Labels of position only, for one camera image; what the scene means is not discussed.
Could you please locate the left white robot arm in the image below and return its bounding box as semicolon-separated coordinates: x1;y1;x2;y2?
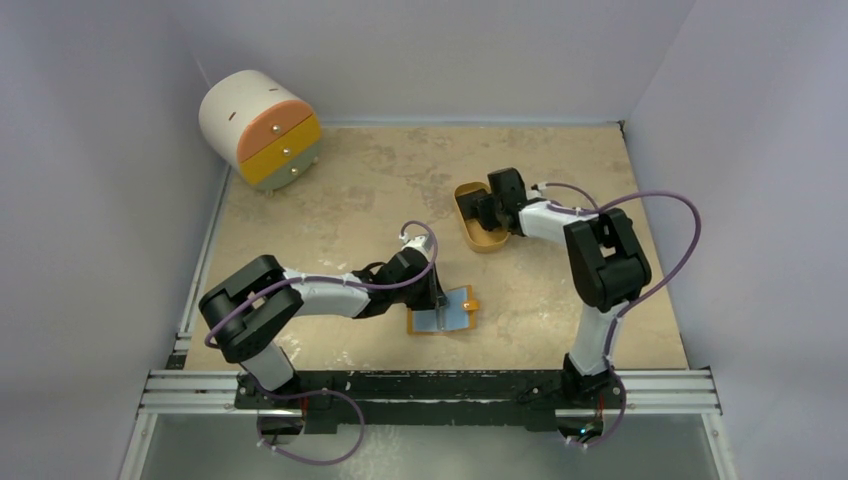
198;247;448;409

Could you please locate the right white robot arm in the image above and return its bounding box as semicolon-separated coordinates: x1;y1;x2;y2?
454;168;652;407

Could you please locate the orange oval tray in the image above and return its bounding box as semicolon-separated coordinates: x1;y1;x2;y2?
453;182;510;253

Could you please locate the white round mini drawer chest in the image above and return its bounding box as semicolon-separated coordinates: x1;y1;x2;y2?
198;70;322;191

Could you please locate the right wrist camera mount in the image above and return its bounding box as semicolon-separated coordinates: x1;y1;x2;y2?
526;182;547;201

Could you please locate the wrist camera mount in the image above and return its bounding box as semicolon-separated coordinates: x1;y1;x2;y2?
400;234;433;259
526;182;547;201

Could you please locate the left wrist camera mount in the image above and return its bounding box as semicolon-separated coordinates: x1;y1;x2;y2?
400;234;433;259

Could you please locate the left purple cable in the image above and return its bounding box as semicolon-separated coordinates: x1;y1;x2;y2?
203;220;440;350

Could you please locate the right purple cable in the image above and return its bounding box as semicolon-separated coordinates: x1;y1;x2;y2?
536;182;704;452

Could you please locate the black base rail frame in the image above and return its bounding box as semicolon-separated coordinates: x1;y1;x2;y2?
135;367;723;439

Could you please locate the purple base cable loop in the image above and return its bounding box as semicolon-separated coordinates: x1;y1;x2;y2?
254;387;370;467

